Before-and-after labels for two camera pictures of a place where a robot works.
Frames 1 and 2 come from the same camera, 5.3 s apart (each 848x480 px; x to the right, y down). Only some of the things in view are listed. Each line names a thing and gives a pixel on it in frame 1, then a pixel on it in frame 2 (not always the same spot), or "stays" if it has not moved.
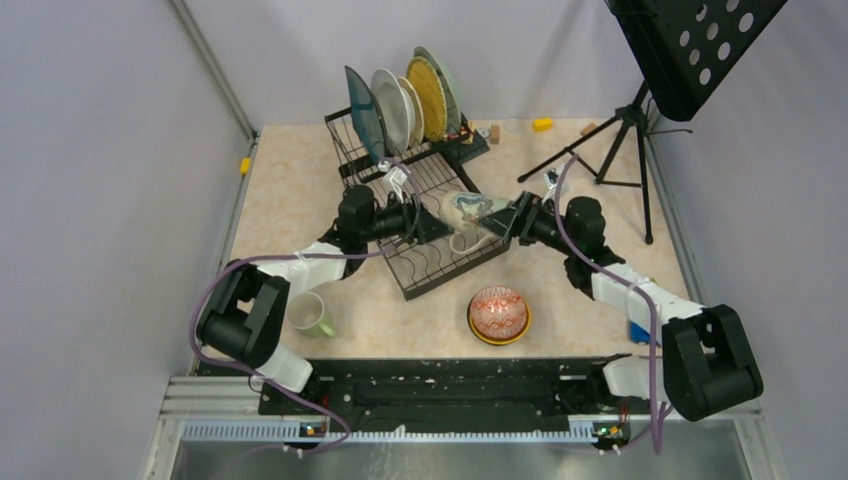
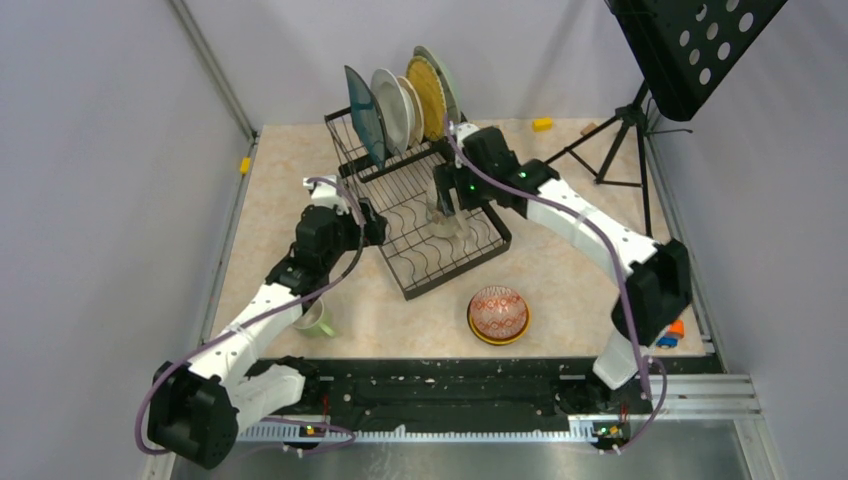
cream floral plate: x=419 y=122 stays
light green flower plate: x=452 y=103 stays
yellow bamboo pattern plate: x=429 y=91 stays
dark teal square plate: x=368 y=114 stays
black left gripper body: x=396 y=220 to x=348 y=236
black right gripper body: x=540 y=225 to x=472 y=190
